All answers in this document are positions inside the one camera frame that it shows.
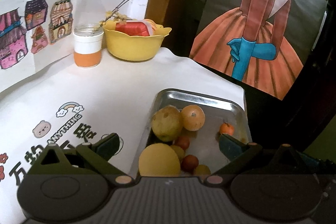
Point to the small orange tangerine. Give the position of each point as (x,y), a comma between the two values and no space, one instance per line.
(227,128)

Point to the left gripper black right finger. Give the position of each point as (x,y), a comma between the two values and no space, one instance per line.
(253,158)

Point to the white printed tablecloth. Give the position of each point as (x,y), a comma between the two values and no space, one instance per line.
(116,96)

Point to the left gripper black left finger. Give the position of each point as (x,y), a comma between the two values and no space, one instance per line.
(85,158)

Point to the brown-yellow pear fruit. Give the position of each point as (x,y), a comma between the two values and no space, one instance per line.
(193,117)

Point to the yellow-green round fruit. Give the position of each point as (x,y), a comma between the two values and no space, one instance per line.
(167,123)

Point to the colourful houses drawing paper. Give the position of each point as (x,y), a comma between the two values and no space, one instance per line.
(34,34)

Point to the red packet in bowl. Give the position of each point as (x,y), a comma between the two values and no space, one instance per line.
(133,28)

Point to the yellow plastic bowl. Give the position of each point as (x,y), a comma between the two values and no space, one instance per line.
(133,48)

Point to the large yellow round fruit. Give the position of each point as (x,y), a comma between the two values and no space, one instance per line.
(159,160)

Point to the yellow flower twig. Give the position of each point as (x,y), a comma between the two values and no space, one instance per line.
(117,17)

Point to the small red cherry tomato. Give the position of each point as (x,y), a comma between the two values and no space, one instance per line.
(189,163)

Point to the orange dress lady poster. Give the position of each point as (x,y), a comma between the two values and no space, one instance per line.
(262,43)

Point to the orange white glass jar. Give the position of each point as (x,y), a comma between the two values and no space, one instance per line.
(87,44)

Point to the orange packet in bowl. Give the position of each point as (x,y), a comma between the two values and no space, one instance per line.
(155,29)

